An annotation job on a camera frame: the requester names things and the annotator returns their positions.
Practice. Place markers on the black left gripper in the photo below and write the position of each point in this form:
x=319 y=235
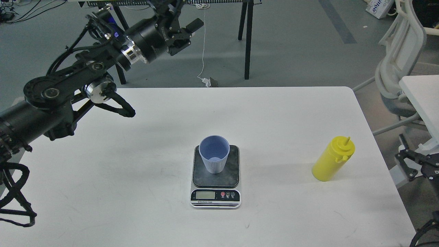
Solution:
x=149 y=38

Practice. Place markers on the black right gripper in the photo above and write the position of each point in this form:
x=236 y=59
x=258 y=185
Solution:
x=429 y=163

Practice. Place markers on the yellow squeeze bottle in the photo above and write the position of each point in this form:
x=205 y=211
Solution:
x=335 y=155

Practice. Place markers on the blue ribbed plastic cup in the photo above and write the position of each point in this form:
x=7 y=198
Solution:
x=214 y=151

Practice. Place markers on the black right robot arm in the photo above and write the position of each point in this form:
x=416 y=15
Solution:
x=417 y=182

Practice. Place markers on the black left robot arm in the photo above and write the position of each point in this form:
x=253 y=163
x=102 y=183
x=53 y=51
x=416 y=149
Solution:
x=79 y=80

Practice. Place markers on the digital kitchen scale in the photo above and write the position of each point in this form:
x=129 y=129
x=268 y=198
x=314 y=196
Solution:
x=216 y=191

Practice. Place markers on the white side table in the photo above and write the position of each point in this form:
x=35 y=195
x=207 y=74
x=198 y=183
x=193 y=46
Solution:
x=423 y=93

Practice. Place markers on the white office chair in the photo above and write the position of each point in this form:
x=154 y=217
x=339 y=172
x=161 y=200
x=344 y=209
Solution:
x=404 y=42

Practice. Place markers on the white cardboard box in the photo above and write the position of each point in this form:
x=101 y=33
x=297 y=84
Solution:
x=379 y=8

